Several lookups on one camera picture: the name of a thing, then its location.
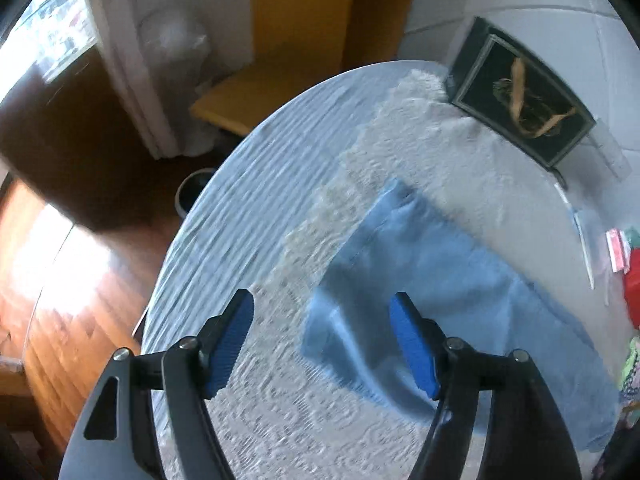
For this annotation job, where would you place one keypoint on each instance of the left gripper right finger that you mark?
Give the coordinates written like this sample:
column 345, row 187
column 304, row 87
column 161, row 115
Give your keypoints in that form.
column 526, row 436

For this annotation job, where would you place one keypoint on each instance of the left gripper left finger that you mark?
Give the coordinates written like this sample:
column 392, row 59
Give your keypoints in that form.
column 115, row 438

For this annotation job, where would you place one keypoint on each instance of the blue garment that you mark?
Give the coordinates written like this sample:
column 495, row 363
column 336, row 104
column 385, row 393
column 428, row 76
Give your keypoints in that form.
column 404, row 244

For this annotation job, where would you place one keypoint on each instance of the lime green garment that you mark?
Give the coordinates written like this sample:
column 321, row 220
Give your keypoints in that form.
column 629, row 383

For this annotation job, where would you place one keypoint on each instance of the red plastic suitcase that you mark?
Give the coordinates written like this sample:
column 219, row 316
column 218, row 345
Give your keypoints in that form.
column 632, row 288

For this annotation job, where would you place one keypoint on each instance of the red white small packet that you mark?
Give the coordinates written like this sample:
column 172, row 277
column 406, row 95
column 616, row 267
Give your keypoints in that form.
column 619, row 250

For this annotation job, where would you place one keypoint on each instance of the clear plastic document sleeve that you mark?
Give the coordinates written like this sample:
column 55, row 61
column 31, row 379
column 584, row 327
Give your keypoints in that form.
column 590, row 231

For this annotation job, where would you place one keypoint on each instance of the dark round bin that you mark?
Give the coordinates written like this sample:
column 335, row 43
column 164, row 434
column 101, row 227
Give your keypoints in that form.
column 189, row 190

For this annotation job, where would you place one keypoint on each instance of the white lace tablecloth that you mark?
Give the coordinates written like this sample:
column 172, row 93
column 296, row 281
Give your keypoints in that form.
column 370, row 184

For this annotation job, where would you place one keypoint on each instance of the white power strip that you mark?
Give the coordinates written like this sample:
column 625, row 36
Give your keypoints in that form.
column 610, row 151

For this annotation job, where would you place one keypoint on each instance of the black framed picture box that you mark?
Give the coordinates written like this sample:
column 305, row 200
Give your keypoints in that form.
column 497, row 80

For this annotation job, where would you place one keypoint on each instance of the white curtain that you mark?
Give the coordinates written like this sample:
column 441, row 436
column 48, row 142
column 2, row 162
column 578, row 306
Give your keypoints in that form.
column 163, row 54

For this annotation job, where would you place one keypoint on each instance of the yellow wooden chair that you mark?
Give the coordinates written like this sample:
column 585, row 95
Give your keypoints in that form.
column 298, row 43

